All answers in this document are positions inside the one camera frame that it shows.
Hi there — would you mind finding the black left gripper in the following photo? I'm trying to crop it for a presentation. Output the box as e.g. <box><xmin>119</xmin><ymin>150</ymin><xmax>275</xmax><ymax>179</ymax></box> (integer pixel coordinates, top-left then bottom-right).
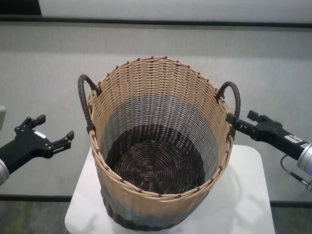
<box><xmin>0</xmin><ymin>114</ymin><xmax>75</xmax><ymax>175</ymax></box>

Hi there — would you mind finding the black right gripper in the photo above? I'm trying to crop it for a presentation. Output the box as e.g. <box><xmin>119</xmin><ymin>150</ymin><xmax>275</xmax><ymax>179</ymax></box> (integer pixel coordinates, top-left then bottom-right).
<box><xmin>226</xmin><ymin>110</ymin><xmax>307</xmax><ymax>161</ymax></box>

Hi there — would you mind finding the tan and grey wicker basket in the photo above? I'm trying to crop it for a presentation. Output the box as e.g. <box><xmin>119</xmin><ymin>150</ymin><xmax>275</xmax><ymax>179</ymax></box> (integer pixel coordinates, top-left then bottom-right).
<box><xmin>78</xmin><ymin>56</ymin><xmax>242</xmax><ymax>231</ymax></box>

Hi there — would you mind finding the black partition base strip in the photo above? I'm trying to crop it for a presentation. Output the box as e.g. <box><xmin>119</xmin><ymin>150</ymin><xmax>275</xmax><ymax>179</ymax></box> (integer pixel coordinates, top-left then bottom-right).
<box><xmin>0</xmin><ymin>194</ymin><xmax>312</xmax><ymax>208</ymax></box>

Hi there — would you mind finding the white rounded square stand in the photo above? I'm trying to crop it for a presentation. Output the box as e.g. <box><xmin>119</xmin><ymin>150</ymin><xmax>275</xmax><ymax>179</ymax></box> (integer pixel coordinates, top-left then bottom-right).
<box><xmin>64</xmin><ymin>143</ymin><xmax>275</xmax><ymax>234</ymax></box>

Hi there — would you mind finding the black horizontal wall rail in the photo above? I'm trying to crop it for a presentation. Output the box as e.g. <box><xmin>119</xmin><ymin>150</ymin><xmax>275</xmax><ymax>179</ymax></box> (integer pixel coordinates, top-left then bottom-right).
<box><xmin>0</xmin><ymin>15</ymin><xmax>312</xmax><ymax>25</ymax></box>

